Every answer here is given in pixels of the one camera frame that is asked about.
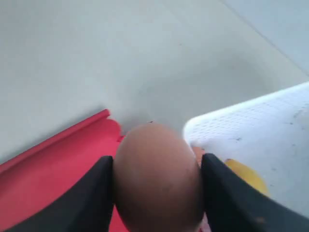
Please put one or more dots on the red table cloth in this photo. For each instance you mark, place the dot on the red table cloth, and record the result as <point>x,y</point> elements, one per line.
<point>39,176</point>

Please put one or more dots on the white woven plastic basket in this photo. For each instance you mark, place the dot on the white woven plastic basket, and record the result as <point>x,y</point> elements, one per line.
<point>270,134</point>

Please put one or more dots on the brown egg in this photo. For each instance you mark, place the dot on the brown egg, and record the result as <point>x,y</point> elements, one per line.
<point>157,181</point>

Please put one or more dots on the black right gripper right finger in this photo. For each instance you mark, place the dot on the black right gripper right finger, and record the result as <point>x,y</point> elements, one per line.
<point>232,205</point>

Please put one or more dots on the yellow lemon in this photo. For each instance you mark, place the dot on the yellow lemon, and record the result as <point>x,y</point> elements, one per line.
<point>247,174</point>

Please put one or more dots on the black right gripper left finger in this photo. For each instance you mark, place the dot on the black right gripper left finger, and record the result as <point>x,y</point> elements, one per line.
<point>85,207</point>

